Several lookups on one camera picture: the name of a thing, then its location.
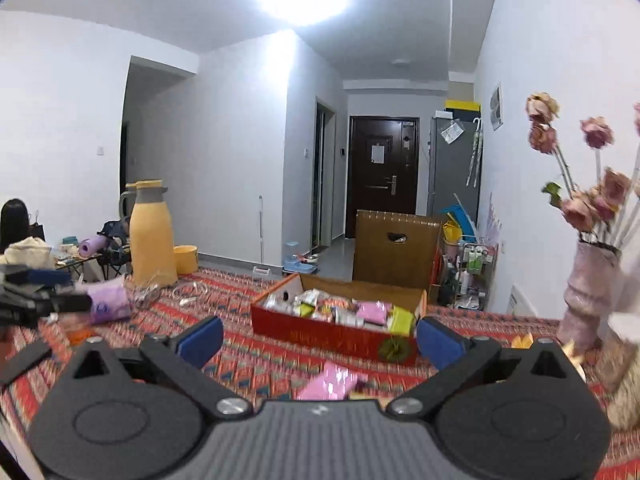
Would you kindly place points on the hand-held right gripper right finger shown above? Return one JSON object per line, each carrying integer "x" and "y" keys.
{"x": 440, "y": 345}

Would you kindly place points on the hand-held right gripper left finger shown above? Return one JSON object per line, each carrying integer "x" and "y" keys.
{"x": 202, "y": 340}

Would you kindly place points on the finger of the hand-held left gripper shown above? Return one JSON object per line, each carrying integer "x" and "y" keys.
{"x": 47, "y": 277}
{"x": 65, "y": 305}

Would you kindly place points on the pink snack packet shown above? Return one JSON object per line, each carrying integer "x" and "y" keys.
{"x": 330, "y": 382}

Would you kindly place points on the red cardboard box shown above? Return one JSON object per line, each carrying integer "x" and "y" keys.
{"x": 320, "y": 337}

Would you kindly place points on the pile of mixed snack packets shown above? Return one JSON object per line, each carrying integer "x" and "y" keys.
{"x": 325, "y": 307}

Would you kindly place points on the beige cloth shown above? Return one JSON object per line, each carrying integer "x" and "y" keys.
{"x": 27, "y": 252}

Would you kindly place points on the red patterned tablecloth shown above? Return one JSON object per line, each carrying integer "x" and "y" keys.
{"x": 240, "y": 355}

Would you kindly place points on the purple plastic bag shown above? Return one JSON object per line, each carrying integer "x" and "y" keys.
{"x": 110, "y": 305}

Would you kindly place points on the purple yoga mat roll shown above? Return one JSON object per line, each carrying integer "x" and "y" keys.
{"x": 92, "y": 246}

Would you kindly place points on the black folding chair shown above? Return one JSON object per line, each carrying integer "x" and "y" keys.
{"x": 112, "y": 232}

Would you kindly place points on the yellow thermos jug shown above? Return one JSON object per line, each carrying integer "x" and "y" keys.
{"x": 152, "y": 240}

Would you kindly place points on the yellow plastic container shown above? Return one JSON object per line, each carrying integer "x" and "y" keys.
{"x": 451, "y": 232}

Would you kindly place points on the white mop pole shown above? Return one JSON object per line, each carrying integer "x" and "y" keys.
{"x": 260, "y": 235}

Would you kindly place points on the pet water feeder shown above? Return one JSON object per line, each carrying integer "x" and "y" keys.
{"x": 291, "y": 257}

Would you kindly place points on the blue plastic board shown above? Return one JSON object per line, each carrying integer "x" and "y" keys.
{"x": 462, "y": 220}

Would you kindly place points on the pink ceramic vase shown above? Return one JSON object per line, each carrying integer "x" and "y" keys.
{"x": 587, "y": 295}

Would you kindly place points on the grey refrigerator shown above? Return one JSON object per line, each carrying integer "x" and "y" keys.
{"x": 450, "y": 180}

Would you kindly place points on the dark entrance door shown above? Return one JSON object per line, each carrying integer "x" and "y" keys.
{"x": 365, "y": 185}

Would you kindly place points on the glass jar with white lid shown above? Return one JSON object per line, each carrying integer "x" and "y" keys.
{"x": 625, "y": 385}

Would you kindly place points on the dried pink rose bouquet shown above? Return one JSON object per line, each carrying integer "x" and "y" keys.
{"x": 577, "y": 212}

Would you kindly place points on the white folded umbrella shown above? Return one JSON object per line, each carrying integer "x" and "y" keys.
{"x": 475, "y": 155}

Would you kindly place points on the white paper notice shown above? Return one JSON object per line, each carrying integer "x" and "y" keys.
{"x": 378, "y": 155}

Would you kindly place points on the clear plastic pouch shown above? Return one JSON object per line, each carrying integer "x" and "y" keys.
{"x": 451, "y": 131}

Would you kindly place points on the yellow and black box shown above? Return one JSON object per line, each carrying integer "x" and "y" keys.
{"x": 462, "y": 105}

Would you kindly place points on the small round ceiling light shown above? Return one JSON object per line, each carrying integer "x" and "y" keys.
{"x": 401, "y": 62}

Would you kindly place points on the wall poster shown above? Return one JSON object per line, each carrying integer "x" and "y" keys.
{"x": 495, "y": 107}

